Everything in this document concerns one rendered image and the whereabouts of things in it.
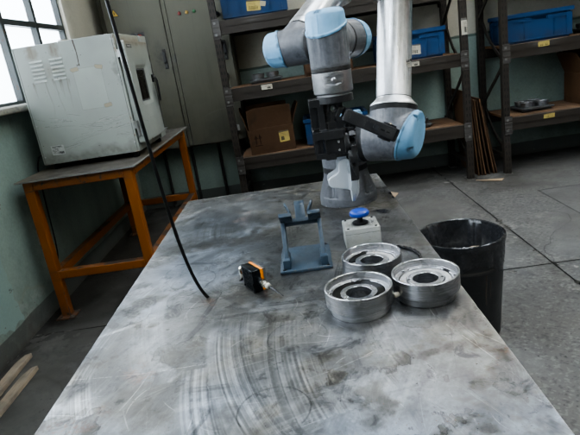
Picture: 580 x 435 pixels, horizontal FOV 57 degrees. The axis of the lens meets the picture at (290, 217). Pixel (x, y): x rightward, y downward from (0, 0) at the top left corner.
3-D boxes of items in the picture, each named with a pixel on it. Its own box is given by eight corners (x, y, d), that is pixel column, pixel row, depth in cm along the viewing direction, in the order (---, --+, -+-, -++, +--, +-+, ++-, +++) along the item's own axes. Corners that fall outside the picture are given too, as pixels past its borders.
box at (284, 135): (305, 147, 432) (299, 101, 421) (246, 157, 429) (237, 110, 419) (299, 140, 470) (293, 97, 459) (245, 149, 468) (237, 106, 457)
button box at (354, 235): (382, 247, 106) (380, 223, 105) (347, 252, 107) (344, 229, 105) (376, 234, 114) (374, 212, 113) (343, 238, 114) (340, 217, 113)
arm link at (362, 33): (323, 23, 113) (299, 25, 104) (373, 14, 108) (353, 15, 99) (327, 61, 116) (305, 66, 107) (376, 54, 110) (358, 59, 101)
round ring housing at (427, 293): (431, 274, 91) (430, 252, 90) (475, 295, 82) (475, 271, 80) (380, 293, 87) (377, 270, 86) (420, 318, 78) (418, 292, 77)
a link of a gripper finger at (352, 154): (348, 177, 106) (343, 134, 103) (356, 176, 106) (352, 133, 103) (350, 182, 101) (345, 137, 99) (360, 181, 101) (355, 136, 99)
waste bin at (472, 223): (523, 344, 205) (520, 240, 192) (436, 356, 206) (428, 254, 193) (490, 304, 237) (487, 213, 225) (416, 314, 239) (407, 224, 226)
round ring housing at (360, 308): (386, 327, 77) (383, 302, 75) (318, 323, 81) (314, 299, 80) (400, 294, 86) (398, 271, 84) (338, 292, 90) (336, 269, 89)
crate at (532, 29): (551, 36, 445) (551, 9, 439) (574, 34, 409) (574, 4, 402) (488, 46, 447) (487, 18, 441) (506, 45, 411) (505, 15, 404)
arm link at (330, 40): (352, 5, 98) (335, 4, 91) (359, 66, 102) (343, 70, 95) (314, 12, 102) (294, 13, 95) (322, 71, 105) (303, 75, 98)
